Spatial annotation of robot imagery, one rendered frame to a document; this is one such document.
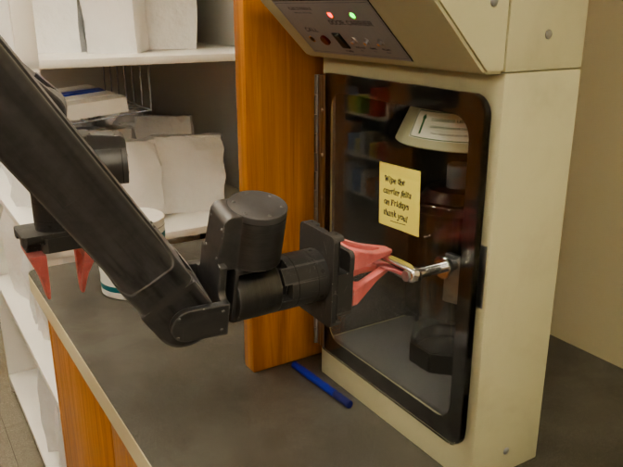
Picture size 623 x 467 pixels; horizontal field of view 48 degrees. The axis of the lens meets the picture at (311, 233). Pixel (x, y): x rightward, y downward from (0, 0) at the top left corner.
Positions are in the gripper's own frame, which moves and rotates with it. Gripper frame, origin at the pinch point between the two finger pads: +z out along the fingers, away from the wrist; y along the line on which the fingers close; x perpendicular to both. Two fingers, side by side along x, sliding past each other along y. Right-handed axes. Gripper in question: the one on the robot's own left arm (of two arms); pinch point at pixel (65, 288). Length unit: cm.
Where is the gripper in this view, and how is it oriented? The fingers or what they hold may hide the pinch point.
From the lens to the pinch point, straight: 102.3
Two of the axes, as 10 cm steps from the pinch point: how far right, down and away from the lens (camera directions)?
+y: 8.5, -1.7, 5.0
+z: 0.0, 9.5, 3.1
